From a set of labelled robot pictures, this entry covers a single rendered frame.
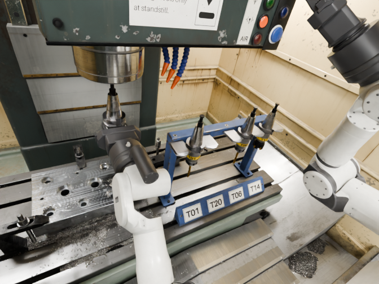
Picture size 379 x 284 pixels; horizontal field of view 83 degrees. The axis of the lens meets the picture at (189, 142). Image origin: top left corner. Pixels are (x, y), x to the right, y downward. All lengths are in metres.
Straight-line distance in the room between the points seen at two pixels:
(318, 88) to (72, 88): 1.17
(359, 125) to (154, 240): 0.48
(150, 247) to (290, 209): 0.94
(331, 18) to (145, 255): 0.54
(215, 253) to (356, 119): 0.71
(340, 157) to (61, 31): 0.59
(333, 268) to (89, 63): 1.31
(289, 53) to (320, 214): 0.87
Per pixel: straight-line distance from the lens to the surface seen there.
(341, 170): 0.66
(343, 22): 0.48
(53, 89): 1.09
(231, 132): 0.81
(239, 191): 0.98
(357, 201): 0.66
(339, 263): 1.41
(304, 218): 1.30
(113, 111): 0.63
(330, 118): 1.28
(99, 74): 0.52
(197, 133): 0.66
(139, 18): 0.36
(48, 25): 0.35
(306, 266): 1.30
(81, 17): 0.35
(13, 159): 1.72
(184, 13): 0.39
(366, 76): 0.50
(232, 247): 1.06
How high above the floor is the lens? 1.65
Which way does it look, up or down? 38 degrees down
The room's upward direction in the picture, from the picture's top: 12 degrees clockwise
